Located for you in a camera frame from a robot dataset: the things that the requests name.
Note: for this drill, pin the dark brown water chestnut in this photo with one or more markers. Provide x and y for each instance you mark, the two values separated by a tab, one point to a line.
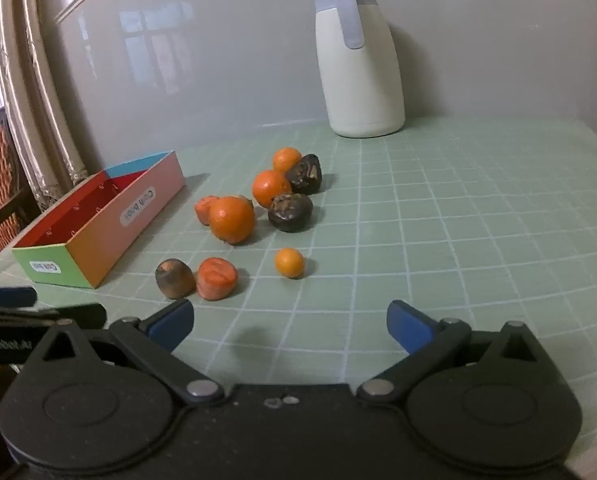
289	214
303	175

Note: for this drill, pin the white thermos jug grey lid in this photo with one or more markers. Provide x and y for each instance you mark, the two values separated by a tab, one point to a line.
358	85

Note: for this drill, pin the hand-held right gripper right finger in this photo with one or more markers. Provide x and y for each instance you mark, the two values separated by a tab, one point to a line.
408	327

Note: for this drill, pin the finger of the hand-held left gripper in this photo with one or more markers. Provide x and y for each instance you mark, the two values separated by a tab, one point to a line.
8	296
78	316

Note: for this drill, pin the small orange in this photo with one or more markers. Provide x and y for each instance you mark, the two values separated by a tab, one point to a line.
288	263
284	159

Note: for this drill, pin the colourful cardboard box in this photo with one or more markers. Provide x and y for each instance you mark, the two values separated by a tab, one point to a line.
103	240

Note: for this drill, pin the beige satin curtain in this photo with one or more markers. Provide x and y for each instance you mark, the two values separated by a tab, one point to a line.
33	110

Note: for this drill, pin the brown root chunk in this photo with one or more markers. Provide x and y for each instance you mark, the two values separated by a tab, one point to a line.
174	280

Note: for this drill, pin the green grid table cover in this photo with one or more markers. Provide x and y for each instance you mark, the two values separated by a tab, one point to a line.
428	210

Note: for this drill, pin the large orange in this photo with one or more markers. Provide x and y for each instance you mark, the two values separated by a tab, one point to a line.
231	221

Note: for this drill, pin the medium orange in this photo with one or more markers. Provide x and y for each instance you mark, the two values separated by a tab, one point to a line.
268	187

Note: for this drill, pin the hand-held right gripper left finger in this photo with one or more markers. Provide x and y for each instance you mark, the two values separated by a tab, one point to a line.
171	324

